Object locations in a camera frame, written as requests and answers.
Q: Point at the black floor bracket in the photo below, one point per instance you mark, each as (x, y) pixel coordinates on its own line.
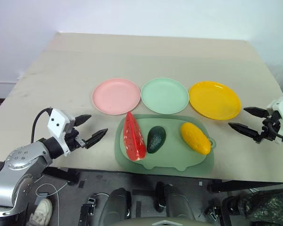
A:
(86, 210)

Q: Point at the pink plate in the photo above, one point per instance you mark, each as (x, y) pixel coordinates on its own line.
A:
(116, 96)

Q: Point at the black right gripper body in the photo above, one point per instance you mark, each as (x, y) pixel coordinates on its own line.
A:
(270, 131)

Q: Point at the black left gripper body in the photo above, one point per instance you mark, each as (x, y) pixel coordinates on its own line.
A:
(72, 140)

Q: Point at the black floor stand foot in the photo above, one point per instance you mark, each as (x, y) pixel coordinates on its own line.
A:
(160, 196)

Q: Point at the camouflage trouser leg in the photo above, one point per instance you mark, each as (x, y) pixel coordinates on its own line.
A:
(266, 207)

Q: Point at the yellow plate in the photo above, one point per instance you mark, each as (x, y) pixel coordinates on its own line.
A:
(214, 100)

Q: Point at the yellow mango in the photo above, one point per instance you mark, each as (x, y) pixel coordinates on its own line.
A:
(195, 138)

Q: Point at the black table frame bar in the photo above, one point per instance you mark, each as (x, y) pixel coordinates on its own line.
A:
(61, 174)
(240, 184)

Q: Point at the dark rounded robot leg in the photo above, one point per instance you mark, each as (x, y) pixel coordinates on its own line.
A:
(115, 207)

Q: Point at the light green plate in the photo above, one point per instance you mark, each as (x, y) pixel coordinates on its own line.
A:
(164, 95)

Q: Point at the white sneaker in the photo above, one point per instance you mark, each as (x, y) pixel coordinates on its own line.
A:
(42, 210)

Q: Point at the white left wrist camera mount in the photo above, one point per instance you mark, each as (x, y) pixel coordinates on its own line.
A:
(57, 120)

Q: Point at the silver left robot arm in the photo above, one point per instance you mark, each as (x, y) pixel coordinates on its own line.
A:
(19, 162)

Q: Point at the grey robot torso edge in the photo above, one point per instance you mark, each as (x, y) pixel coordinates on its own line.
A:
(165, 222)

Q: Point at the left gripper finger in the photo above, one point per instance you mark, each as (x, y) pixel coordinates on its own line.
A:
(82, 119)
(96, 137)

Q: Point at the green pig-shaped silicone tray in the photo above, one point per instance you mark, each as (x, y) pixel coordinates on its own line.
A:
(172, 155)

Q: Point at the red watermelon slice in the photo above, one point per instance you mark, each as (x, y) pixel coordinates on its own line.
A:
(133, 139)

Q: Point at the dark green avocado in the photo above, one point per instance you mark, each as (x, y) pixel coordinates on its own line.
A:
(156, 140)

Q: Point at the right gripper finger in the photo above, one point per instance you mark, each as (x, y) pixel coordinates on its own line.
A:
(244, 131)
(257, 111)

